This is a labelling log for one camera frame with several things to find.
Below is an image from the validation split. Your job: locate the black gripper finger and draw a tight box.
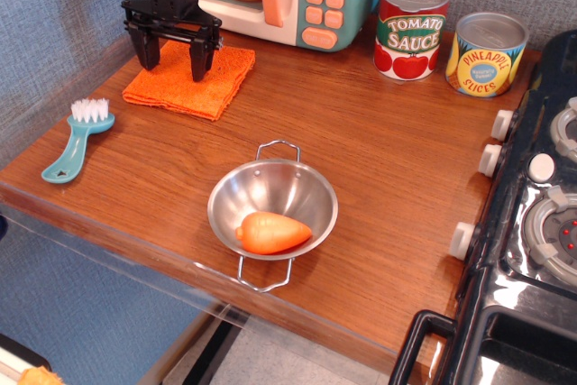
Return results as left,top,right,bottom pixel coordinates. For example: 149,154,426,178
127,23,160,70
189,37,216,82

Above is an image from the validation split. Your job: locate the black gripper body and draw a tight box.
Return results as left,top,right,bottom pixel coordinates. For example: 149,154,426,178
122,0,222,50

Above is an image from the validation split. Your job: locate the orange towel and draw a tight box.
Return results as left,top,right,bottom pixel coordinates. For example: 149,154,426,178
122,41,256,121

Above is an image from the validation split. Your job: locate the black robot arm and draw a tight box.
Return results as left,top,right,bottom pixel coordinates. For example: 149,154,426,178
122,0,222,82

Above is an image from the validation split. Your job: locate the teal dish brush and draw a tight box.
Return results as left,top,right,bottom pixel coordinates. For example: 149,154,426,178
41,98,115,184

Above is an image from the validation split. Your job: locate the orange toy carrot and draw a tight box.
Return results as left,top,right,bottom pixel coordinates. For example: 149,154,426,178
235,211,312,255

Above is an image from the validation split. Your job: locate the tomato sauce can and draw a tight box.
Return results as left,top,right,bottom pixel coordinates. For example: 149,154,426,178
373,0,450,81

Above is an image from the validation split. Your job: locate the pineapple slices can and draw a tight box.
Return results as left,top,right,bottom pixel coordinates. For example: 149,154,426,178
445,12,529,98

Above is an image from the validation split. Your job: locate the white stove knob middle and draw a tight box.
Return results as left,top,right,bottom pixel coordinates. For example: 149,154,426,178
478,144,502,178

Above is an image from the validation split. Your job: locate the white stove knob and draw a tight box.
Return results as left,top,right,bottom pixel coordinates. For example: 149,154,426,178
478,144,502,178
449,222,476,261
490,110,515,142

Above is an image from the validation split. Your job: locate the white stove knob rear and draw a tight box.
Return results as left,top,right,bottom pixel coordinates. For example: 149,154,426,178
490,110,515,142

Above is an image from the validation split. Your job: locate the white stove knob front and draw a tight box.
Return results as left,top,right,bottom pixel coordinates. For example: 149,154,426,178
449,222,476,261

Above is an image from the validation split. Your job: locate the orange fuzzy object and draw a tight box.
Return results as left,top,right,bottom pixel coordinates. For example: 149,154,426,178
17,366,64,385

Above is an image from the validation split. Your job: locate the black toy stove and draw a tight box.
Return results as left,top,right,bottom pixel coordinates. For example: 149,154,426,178
389,31,576,384

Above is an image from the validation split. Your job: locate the steel bowl with handles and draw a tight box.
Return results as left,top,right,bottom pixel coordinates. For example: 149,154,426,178
207,140,339,293

